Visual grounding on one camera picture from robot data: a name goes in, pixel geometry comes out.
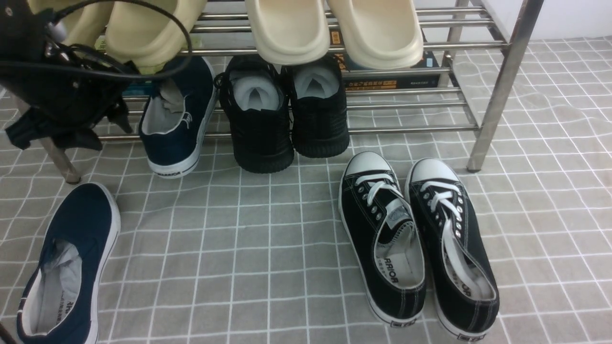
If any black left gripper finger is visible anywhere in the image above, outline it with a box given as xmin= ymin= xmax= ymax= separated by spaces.
xmin=6 ymin=107 xmax=103 ymax=151

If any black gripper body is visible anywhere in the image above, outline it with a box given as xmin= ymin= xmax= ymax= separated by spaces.
xmin=1 ymin=0 xmax=139 ymax=124

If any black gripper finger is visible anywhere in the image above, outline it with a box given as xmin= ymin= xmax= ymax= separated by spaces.
xmin=106 ymin=98 xmax=133 ymax=134

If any navy slip-on shoe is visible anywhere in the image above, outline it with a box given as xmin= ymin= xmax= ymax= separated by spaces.
xmin=138 ymin=56 xmax=218 ymax=179
xmin=17 ymin=183 xmax=121 ymax=344

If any metal shoe rack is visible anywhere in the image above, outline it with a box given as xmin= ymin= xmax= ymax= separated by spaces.
xmin=0 ymin=0 xmax=544 ymax=185

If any blue green book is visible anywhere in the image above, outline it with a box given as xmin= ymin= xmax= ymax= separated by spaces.
xmin=94 ymin=33 xmax=204 ymax=99

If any beige slipper far left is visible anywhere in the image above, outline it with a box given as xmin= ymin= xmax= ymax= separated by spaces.
xmin=50 ymin=2 xmax=114 ymax=46

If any beige slipper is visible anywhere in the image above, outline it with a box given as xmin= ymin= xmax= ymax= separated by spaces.
xmin=105 ymin=1 xmax=186 ymax=68
xmin=50 ymin=2 xmax=114 ymax=46

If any black knit sneaker left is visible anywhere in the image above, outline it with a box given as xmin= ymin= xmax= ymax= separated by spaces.
xmin=215 ymin=54 xmax=294 ymax=174

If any black knit sneaker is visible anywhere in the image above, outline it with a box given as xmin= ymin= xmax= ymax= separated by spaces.
xmin=281 ymin=54 xmax=350 ymax=158
xmin=215 ymin=54 xmax=294 ymax=174

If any cream slipper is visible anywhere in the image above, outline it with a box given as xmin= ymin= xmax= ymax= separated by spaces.
xmin=327 ymin=0 xmax=424 ymax=70
xmin=245 ymin=0 xmax=330 ymax=65

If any black knit sneaker right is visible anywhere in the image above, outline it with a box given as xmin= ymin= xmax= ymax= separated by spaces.
xmin=281 ymin=54 xmax=350 ymax=158

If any cream slipper right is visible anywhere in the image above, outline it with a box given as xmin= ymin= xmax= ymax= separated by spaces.
xmin=327 ymin=0 xmax=424 ymax=70

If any black canvas sneaker left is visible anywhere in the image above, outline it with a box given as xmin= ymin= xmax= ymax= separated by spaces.
xmin=338 ymin=151 xmax=426 ymax=327

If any black canvas sneaker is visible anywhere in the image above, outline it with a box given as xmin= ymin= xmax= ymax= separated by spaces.
xmin=338 ymin=151 xmax=426 ymax=327
xmin=404 ymin=158 xmax=500 ymax=343

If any black orange book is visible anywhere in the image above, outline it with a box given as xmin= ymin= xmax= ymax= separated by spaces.
xmin=335 ymin=53 xmax=441 ymax=91

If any black canvas sneaker right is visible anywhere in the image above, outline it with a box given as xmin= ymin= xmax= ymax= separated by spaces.
xmin=404 ymin=158 xmax=500 ymax=343

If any black cable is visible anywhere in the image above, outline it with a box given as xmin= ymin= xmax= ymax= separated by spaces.
xmin=0 ymin=0 xmax=193 ymax=80

